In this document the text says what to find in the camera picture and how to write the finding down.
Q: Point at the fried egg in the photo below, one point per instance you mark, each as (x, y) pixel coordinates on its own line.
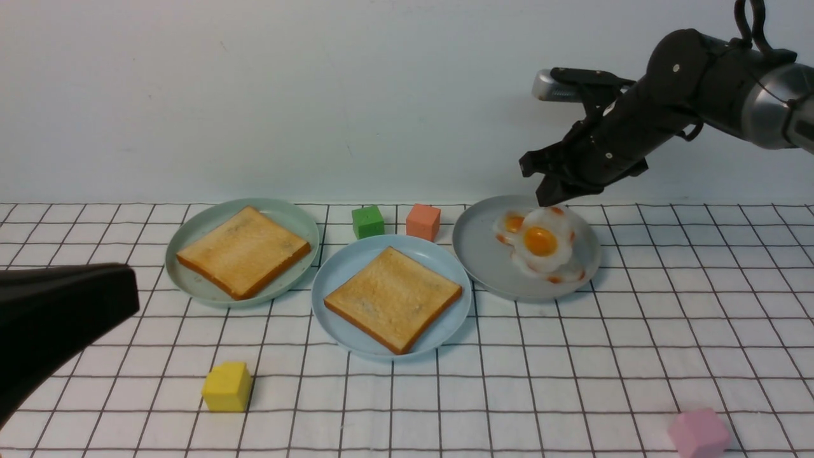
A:
(544, 241)
(570, 272)
(508, 227)

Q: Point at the light blue plate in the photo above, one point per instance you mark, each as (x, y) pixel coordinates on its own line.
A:
(352, 259)

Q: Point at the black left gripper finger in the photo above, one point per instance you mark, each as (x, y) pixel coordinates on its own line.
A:
(49, 315)

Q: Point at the toast slice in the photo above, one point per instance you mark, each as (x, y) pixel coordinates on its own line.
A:
(244, 254)
(394, 299)

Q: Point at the yellow block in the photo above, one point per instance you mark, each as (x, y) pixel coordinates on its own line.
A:
(228, 387)

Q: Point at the grey plate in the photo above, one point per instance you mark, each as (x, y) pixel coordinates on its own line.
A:
(489, 263)

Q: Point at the green cube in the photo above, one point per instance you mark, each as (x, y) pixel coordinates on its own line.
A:
(368, 222)

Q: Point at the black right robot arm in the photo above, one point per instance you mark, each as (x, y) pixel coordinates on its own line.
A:
(691, 81)

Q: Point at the orange cube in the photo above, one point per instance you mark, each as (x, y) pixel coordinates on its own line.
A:
(423, 221)

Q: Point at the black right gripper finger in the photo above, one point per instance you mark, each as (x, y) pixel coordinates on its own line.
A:
(548, 161)
(556, 190)

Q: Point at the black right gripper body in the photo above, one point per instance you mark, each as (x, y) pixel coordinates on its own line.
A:
(620, 129)

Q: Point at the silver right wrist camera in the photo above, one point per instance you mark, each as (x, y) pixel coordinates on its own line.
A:
(546, 88)

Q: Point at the pink block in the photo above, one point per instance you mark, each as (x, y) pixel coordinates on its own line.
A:
(699, 433)

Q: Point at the pale green plate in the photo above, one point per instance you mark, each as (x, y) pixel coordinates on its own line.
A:
(288, 215)

